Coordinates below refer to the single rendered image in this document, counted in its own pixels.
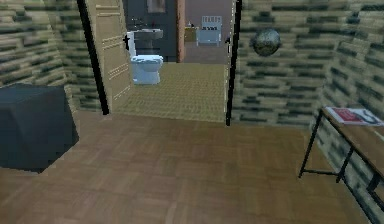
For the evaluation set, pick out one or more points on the red and white newspaper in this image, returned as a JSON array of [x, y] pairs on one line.
[[353, 116]]

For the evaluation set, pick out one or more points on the white toilet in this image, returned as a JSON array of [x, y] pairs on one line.
[[145, 66]]

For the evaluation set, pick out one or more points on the white slatted chair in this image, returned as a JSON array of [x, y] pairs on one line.
[[209, 31]]

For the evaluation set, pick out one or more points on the beige panelled room door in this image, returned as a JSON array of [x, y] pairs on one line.
[[110, 56]]

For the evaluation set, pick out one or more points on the dark grey block furniture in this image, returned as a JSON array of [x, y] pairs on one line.
[[31, 126]]

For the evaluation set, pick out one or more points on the wooden table with black legs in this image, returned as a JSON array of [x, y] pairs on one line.
[[361, 146]]

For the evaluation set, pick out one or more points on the grey pedestal sink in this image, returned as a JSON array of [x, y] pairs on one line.
[[149, 36]]

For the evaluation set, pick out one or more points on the round speckled wall ornament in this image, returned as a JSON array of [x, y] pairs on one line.
[[265, 42]]

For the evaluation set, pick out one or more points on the framed wall picture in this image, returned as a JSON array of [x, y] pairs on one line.
[[156, 5]]

